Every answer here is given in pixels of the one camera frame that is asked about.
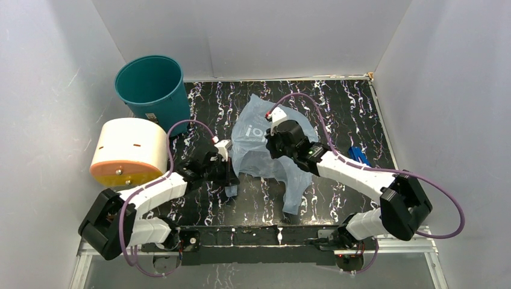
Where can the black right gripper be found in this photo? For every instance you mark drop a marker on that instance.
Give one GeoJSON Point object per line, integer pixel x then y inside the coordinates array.
{"type": "Point", "coordinates": [270, 145]}

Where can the light blue plastic bag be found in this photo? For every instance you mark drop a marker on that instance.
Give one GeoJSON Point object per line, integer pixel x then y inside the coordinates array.
{"type": "Point", "coordinates": [250, 156]}

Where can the teal plastic trash bin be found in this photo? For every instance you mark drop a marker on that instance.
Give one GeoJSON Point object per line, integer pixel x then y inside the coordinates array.
{"type": "Point", "coordinates": [153, 89]}

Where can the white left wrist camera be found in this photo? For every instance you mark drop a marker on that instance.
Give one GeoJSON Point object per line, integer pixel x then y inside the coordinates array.
{"type": "Point", "coordinates": [223, 147]}

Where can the black front mounting rail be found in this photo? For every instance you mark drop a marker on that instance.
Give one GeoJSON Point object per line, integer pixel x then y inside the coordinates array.
{"type": "Point", "coordinates": [319, 244]}

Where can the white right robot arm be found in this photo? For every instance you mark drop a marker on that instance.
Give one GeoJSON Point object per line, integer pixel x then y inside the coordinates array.
{"type": "Point", "coordinates": [402, 202]}

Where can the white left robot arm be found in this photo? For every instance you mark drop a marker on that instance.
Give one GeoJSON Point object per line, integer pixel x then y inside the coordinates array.
{"type": "Point", "coordinates": [116, 220]}

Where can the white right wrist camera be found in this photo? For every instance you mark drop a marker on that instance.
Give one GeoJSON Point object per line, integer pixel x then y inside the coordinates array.
{"type": "Point", "coordinates": [275, 117]}

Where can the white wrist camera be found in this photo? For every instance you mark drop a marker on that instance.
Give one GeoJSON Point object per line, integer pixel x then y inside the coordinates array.
{"type": "Point", "coordinates": [223, 147]}
{"type": "Point", "coordinates": [275, 117]}

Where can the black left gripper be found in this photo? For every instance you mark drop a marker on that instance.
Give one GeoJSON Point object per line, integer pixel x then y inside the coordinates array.
{"type": "Point", "coordinates": [230, 177]}

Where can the blue stapler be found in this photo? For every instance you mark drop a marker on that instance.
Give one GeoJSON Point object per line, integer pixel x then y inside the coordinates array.
{"type": "Point", "coordinates": [356, 154]}

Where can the cream orange round container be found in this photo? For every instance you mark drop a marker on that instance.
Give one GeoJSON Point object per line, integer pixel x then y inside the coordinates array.
{"type": "Point", "coordinates": [130, 151]}

